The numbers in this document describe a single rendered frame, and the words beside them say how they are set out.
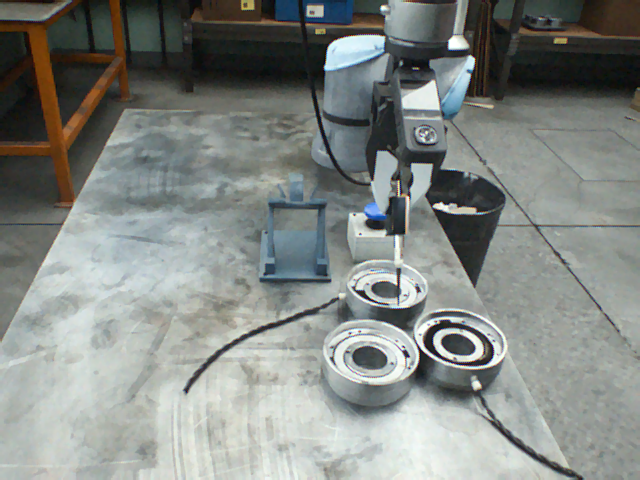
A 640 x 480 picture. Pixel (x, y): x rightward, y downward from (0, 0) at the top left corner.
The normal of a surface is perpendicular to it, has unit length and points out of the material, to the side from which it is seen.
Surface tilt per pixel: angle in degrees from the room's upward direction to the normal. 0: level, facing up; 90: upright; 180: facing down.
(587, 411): 0
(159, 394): 0
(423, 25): 90
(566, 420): 0
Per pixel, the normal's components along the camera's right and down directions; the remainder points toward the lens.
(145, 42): 0.09, 0.53
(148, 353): 0.06, -0.85
